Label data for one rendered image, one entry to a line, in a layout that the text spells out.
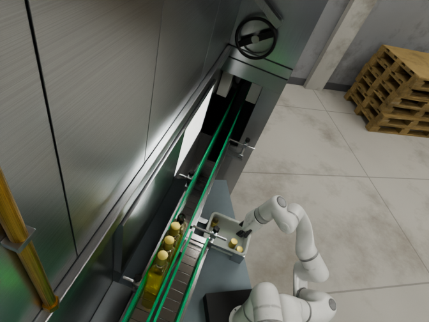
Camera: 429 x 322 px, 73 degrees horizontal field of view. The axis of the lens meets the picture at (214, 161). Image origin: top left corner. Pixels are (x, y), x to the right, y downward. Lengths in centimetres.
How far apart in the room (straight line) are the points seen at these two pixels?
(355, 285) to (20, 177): 266
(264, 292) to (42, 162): 85
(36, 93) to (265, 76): 144
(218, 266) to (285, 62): 110
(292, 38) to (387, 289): 222
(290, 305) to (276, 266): 135
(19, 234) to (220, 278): 114
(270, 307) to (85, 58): 91
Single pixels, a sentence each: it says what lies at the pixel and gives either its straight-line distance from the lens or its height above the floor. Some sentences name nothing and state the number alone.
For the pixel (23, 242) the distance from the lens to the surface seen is 45.
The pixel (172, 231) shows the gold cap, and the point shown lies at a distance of 106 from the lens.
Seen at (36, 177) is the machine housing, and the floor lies 173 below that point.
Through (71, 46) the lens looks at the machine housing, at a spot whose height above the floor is 188.
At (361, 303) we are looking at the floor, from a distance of 280.
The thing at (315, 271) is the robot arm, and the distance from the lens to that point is 131.
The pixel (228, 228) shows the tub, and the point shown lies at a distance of 157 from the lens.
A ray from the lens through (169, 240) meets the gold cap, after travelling 103.
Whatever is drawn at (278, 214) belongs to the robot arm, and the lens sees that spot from 118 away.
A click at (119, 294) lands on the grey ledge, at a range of 125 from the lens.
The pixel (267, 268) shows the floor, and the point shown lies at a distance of 247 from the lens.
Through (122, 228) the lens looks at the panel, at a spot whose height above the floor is 130.
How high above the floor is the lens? 207
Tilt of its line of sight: 45 degrees down
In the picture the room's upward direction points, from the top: 21 degrees clockwise
